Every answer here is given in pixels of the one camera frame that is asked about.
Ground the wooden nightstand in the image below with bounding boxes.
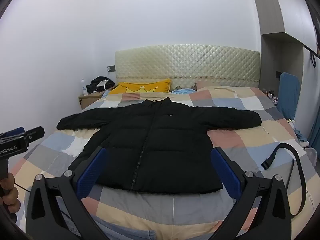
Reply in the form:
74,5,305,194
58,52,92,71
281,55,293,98
78,91,108,110

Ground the thin black cable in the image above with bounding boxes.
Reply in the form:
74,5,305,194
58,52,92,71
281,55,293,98
14,182,74,222

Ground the grey wall cabinet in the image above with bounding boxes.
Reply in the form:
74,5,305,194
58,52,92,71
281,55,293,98
249,0,320,54

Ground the yellow pillow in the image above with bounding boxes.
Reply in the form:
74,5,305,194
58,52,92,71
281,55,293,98
108,79,172,95

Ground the person's left hand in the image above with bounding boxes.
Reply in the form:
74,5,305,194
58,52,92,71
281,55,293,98
0,172,22,213

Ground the black bag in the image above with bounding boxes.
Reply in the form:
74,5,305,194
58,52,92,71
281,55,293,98
86,76,116,94

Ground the group of small bottles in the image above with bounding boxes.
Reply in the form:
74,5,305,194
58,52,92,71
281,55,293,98
262,87,279,105

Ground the pink pillow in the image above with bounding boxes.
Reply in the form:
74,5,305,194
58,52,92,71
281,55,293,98
194,80,220,92

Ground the light blue cloth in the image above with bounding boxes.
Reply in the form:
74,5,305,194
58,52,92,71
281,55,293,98
171,87,198,95

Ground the blue towel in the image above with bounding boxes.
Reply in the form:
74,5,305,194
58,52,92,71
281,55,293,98
278,72,301,122

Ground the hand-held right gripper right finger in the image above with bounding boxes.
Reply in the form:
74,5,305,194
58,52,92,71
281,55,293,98
211,147,293,240

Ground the checkered patchwork blanket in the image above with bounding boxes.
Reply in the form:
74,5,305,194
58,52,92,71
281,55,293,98
9,85,318,240

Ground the black strap with buckle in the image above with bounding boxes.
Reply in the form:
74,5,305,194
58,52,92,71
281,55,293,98
260,142,307,217

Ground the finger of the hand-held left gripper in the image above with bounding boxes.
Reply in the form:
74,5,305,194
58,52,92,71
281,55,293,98
0,127,26,138
24,126,45,141

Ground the black puffer jacket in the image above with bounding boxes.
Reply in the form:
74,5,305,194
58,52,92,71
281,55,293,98
56,97,262,194

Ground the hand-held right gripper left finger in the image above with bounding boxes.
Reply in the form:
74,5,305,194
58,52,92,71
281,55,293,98
25,147,110,240

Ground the cream quilted headboard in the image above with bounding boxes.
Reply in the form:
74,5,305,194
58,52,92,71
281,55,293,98
114,44,261,92

